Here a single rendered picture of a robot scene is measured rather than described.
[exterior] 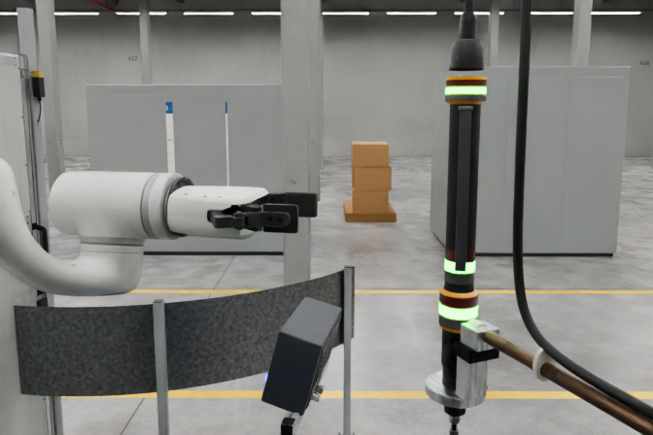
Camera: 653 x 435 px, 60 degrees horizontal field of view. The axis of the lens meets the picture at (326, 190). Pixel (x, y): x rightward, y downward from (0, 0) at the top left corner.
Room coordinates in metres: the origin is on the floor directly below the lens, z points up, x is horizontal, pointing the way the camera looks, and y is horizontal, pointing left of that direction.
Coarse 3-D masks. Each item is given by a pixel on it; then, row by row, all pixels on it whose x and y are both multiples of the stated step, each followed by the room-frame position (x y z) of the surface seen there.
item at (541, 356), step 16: (464, 0) 0.62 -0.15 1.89; (528, 0) 0.54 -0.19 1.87; (528, 16) 0.54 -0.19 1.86; (528, 32) 0.54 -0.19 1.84; (528, 48) 0.54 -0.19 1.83; (528, 64) 0.54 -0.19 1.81; (528, 80) 0.54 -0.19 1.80; (528, 320) 0.52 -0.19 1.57; (544, 352) 0.50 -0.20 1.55; (560, 352) 0.48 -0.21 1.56; (576, 368) 0.46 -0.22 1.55; (592, 384) 0.44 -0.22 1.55; (608, 384) 0.43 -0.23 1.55; (624, 400) 0.42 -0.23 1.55; (640, 400) 0.41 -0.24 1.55
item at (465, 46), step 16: (464, 16) 0.62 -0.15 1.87; (464, 32) 0.62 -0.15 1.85; (464, 48) 0.61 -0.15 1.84; (480, 48) 0.61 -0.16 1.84; (464, 64) 0.61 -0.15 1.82; (480, 64) 0.61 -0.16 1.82; (448, 336) 0.61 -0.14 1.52; (448, 352) 0.61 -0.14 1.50; (448, 368) 0.61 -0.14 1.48; (448, 384) 0.61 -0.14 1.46
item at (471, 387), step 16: (480, 320) 0.60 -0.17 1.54; (464, 336) 0.59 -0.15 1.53; (480, 336) 0.57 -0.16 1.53; (464, 352) 0.58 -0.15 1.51; (480, 352) 0.57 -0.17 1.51; (496, 352) 0.58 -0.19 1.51; (464, 368) 0.58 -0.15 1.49; (480, 368) 0.59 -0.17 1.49; (432, 384) 0.62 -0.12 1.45; (464, 384) 0.58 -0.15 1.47; (480, 384) 0.59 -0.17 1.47; (448, 400) 0.59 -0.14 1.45; (464, 400) 0.58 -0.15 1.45; (480, 400) 0.60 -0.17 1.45
